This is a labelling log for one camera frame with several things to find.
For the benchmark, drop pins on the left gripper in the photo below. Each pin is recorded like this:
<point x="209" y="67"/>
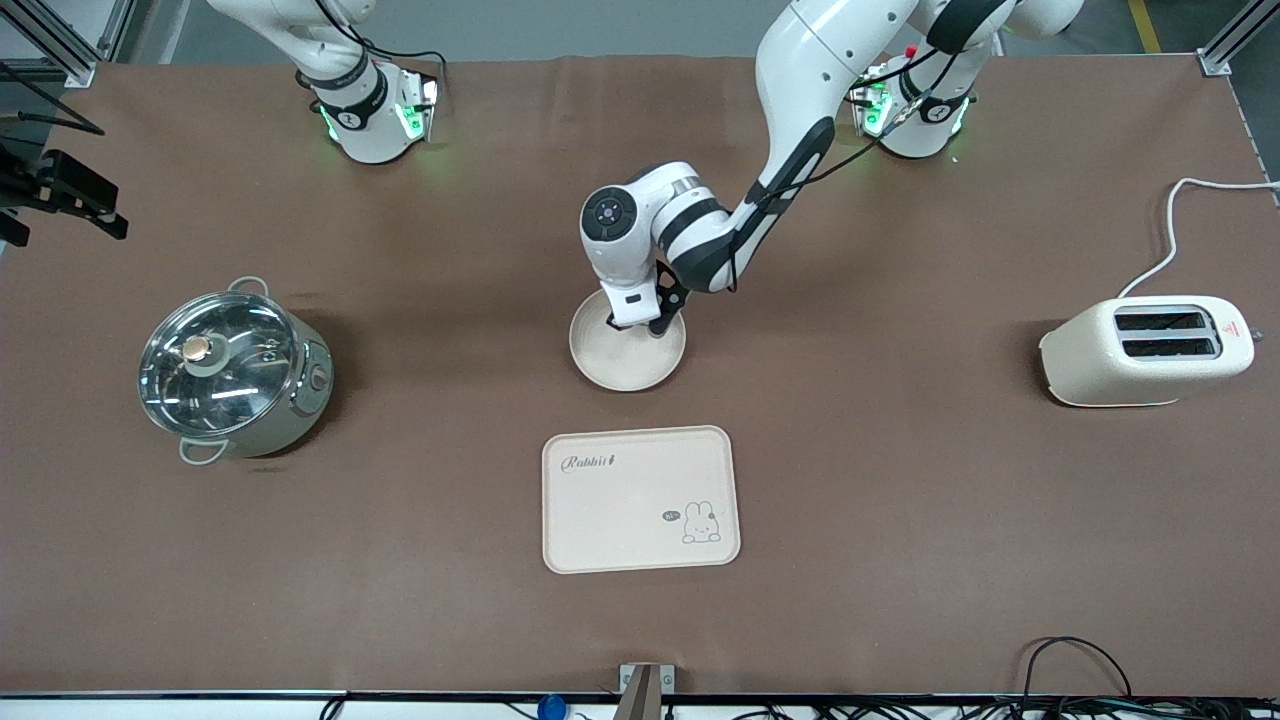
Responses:
<point x="612" y="323"/>

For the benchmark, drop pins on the round cream plate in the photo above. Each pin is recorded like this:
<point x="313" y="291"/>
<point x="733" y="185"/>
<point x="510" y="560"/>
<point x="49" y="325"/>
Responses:
<point x="625" y="365"/>

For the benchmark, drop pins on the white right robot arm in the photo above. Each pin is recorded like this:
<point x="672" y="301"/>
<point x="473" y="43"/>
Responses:
<point x="360" y="110"/>

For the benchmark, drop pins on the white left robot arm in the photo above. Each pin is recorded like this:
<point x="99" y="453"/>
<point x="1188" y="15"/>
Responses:
<point x="810" y="60"/>

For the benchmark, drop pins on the cream rabbit print tray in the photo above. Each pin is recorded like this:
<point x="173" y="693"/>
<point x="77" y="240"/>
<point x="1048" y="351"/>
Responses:
<point x="640" y="530"/>

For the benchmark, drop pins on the glass pot lid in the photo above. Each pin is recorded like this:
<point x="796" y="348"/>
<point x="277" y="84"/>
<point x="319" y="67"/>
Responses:
<point x="215" y="365"/>

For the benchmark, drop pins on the brown table cover cloth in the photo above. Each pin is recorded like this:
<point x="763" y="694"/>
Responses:
<point x="900" y="450"/>

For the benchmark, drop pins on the pale green electric pot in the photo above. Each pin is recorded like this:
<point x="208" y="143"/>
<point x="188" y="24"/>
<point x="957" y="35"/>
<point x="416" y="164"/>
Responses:
<point x="305" y="400"/>

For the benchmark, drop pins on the blue round knob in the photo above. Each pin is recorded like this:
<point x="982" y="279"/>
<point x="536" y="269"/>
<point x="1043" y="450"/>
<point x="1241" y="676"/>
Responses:
<point x="551" y="708"/>

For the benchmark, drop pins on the cream two-slot toaster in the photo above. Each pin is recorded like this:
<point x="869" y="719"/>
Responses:
<point x="1100" y="365"/>

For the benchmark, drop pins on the aluminium frame profile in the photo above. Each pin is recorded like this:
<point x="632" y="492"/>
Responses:
<point x="1235" y="40"/>
<point x="70" y="45"/>

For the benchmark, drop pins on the grey metal camera bracket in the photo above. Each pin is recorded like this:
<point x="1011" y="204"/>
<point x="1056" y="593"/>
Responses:
<point x="645" y="690"/>

